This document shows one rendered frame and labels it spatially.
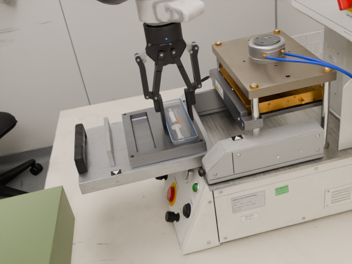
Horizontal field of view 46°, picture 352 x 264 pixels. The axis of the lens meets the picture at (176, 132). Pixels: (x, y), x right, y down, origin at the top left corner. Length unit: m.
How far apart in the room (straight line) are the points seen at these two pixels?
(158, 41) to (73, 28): 1.65
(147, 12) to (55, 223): 0.49
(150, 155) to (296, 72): 0.34
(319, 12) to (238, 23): 1.58
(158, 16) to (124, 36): 1.66
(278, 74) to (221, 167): 0.22
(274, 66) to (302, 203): 0.31
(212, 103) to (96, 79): 1.55
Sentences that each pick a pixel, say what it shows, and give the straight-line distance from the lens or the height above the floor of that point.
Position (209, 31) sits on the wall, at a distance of 2.51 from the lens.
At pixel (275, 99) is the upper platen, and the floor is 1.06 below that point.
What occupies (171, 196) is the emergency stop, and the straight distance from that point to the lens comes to 1.05.
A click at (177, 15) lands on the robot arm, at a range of 0.78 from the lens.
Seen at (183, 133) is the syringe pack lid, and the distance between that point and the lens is 0.89.
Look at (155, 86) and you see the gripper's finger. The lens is 0.88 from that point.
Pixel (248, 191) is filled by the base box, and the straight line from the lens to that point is 0.89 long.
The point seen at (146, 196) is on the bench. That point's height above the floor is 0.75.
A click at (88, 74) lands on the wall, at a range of 2.54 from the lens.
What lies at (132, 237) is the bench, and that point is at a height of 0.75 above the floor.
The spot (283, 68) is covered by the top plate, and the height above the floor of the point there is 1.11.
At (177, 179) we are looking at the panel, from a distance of 1.04.
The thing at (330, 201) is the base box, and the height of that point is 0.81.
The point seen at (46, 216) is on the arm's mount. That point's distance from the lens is 1.00.
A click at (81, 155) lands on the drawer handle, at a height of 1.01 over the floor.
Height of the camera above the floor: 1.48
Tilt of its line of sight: 32 degrees down
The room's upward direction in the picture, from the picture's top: 10 degrees counter-clockwise
